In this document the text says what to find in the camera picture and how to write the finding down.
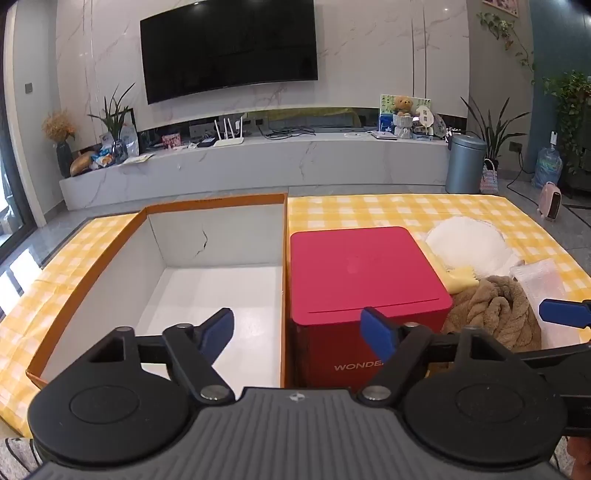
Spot leafy green potted plant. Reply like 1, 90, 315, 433
542, 70, 591, 174

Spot hanging vine plant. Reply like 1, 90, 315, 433
476, 10, 536, 86

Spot white fluffy cloth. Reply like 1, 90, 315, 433
425, 216, 515, 278

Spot grey trash can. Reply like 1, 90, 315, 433
445, 134, 488, 195

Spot dried flowers in dark vase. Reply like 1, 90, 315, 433
41, 110, 77, 177

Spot wall picture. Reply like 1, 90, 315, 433
482, 0, 519, 18

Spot person's clothing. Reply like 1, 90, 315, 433
4, 436, 44, 474

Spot green picture card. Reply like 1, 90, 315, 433
379, 94, 432, 134

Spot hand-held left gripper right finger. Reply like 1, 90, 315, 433
358, 307, 506, 405

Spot pink heater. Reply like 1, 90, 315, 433
537, 181, 563, 221

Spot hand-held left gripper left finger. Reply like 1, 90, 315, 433
85, 308, 235, 405

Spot orange cardboard box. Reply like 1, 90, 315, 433
25, 193, 289, 391

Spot white round fan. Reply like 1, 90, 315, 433
413, 105, 435, 137

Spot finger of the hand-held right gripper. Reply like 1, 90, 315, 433
505, 342, 591, 366
539, 299, 591, 329

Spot yellow cloth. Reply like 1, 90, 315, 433
422, 247, 483, 294

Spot white router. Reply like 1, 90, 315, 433
213, 116, 245, 147

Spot snack packets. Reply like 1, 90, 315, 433
91, 143, 116, 171

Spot teddy bear bouquet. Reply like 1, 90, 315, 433
392, 95, 415, 140

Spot blue water jug with pump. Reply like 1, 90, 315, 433
532, 130, 564, 190

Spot brown gourd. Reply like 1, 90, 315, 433
69, 151, 98, 177

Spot plant in glass vase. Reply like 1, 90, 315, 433
88, 83, 137, 162

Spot black television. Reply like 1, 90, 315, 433
140, 0, 319, 104

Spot marble television console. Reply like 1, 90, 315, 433
59, 104, 455, 210

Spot clear plastic bag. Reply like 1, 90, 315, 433
510, 258, 583, 349

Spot black cables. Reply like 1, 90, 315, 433
256, 126, 317, 138

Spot white plastic bag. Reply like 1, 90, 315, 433
121, 124, 140, 158

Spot red box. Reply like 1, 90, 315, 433
288, 226, 454, 391

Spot woven handbag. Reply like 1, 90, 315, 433
479, 158, 499, 195

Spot long-leaf potted plant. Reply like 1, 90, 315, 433
461, 96, 532, 162

